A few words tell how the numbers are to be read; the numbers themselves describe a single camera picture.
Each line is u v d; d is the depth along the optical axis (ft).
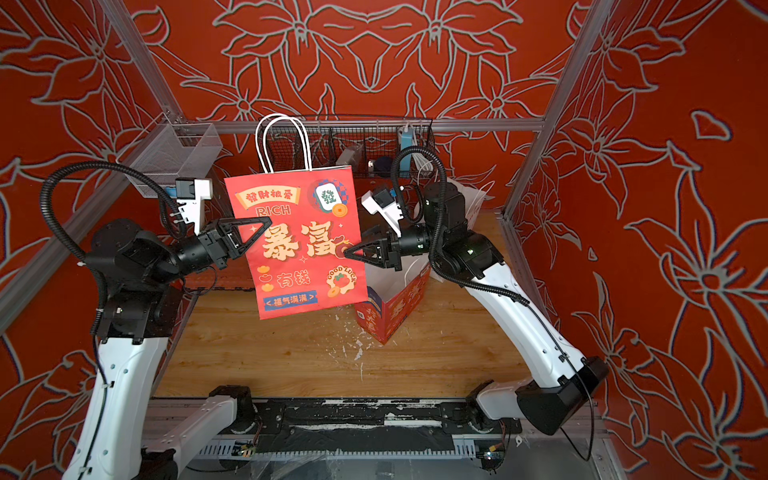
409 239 1.66
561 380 1.24
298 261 1.75
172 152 2.73
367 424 2.39
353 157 3.03
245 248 1.60
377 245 1.63
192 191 1.42
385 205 1.58
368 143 3.17
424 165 2.98
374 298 2.12
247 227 1.60
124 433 1.21
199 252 1.48
